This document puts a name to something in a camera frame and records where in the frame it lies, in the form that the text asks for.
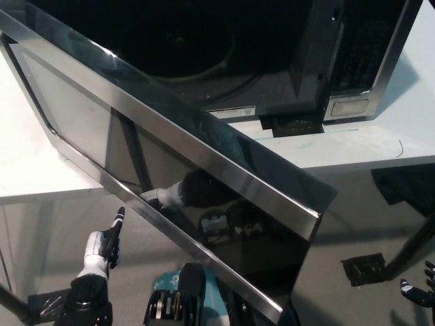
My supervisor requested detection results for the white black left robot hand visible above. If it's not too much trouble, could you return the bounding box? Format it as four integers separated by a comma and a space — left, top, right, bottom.
73, 206, 126, 283

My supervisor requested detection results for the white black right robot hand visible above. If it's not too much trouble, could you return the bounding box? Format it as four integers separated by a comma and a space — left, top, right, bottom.
399, 259, 435, 310

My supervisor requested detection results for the black glass microwave door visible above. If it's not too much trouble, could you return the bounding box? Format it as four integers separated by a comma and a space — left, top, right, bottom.
0, 0, 339, 315

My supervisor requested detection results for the black teal robot body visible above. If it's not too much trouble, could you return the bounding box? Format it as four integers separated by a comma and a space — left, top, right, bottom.
142, 261, 295, 326

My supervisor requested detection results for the black pad under microwave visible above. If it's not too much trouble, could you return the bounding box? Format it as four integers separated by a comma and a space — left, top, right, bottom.
259, 114, 324, 139

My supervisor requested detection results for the glass microwave turntable plate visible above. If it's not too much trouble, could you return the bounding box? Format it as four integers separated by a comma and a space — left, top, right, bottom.
128, 20, 261, 88

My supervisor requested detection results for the black slanted table leg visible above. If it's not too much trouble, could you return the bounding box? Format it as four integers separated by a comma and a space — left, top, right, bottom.
0, 281, 34, 326
383, 213, 435, 281

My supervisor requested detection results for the black cloth under table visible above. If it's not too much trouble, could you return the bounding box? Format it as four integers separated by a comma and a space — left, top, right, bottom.
370, 165, 435, 219

